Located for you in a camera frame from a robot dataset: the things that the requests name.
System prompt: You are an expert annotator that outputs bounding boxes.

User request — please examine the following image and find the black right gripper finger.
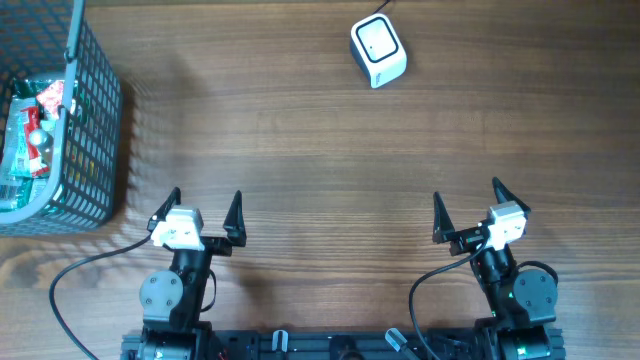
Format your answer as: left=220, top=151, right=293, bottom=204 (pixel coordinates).
left=432, top=192, right=456, bottom=244
left=492, top=177, right=531, bottom=214

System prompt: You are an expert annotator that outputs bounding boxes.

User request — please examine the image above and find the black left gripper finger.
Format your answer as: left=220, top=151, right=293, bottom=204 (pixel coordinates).
left=223, top=190, right=247, bottom=247
left=147, top=187, right=181, bottom=232

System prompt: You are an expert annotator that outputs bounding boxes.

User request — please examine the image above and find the red white tube packet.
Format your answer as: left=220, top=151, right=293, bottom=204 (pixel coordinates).
left=22, top=106, right=51, bottom=178

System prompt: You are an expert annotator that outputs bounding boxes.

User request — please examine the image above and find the green 3M gloves packet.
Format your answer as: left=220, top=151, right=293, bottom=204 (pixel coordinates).
left=2, top=98, right=50, bottom=178

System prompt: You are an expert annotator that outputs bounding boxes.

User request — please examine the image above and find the yellow oil bottle silver cap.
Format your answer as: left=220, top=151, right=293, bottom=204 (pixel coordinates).
left=28, top=128, right=53, bottom=165

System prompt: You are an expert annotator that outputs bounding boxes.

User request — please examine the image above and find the red drink carton cup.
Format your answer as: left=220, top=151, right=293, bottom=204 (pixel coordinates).
left=36, top=80, right=64, bottom=120

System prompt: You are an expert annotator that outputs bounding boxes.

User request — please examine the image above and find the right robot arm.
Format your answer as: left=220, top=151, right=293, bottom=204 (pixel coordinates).
left=425, top=178, right=567, bottom=360

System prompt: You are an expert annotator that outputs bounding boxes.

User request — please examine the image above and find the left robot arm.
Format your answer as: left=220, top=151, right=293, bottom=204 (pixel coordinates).
left=120, top=188, right=247, bottom=360

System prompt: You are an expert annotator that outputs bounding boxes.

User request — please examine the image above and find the white barcode scanner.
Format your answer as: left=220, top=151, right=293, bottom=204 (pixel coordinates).
left=350, top=13, right=408, bottom=89

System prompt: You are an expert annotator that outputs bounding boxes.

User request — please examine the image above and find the dark grey mesh basket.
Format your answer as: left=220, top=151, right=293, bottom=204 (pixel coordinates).
left=1, top=0, right=123, bottom=236

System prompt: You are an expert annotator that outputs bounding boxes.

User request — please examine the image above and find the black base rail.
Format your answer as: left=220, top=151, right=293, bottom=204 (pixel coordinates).
left=120, top=328, right=567, bottom=360

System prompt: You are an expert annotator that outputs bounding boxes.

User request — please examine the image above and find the black left camera cable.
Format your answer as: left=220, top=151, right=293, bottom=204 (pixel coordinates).
left=48, top=233, right=154, bottom=360

